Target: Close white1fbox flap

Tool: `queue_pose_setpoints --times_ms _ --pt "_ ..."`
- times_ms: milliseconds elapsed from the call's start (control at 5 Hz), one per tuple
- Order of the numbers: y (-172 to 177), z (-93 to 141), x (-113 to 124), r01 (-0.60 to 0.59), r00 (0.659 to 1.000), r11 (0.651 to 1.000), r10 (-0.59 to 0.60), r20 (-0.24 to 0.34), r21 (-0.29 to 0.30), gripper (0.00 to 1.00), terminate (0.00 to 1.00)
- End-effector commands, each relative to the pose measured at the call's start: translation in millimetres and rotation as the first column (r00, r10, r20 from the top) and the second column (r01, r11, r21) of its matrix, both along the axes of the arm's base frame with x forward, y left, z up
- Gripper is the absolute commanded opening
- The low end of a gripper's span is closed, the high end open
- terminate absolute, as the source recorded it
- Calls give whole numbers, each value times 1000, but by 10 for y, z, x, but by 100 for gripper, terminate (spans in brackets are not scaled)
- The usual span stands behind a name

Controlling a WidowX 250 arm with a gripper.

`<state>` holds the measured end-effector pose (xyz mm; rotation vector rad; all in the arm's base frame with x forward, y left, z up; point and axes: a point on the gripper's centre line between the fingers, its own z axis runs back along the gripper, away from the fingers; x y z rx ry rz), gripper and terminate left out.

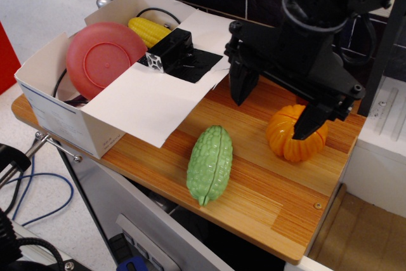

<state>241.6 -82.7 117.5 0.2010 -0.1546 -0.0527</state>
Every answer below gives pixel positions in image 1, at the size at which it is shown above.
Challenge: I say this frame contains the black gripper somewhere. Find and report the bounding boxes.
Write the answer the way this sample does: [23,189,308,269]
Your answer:
[225,17,365,140]

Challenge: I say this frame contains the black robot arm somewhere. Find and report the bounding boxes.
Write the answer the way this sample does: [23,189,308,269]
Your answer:
[225,0,391,140]

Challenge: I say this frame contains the orange toy pumpkin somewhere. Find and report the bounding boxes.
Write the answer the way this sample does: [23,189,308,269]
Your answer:
[265,104,329,162]

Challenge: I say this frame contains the green toy bitter gourd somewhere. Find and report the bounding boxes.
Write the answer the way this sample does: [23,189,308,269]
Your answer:
[187,125,233,206]

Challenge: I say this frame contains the black aluminium extrusion block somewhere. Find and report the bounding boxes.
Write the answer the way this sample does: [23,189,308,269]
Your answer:
[137,28,193,73]

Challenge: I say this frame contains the white cardboard box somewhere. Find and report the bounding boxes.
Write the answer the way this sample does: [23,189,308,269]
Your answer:
[15,0,231,158]

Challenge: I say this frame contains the yellow toy corn cob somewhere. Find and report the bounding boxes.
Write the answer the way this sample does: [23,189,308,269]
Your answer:
[128,17,171,49]

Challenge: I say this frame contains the pink plastic plate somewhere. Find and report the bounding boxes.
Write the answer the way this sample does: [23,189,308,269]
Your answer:
[66,22,147,100]

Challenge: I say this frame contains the red panel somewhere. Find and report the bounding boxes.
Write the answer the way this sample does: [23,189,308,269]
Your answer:
[0,24,21,94]

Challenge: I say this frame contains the metal table clamp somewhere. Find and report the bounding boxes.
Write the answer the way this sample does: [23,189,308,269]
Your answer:
[1,131,82,188]

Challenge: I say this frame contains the black cable in box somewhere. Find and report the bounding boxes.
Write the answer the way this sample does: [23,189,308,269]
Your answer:
[52,7,182,104]

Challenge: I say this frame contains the blue cable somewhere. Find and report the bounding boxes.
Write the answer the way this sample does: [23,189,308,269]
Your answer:
[0,137,75,228]

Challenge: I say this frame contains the black corrugated cable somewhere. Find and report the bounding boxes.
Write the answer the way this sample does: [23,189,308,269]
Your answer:
[0,207,66,271]

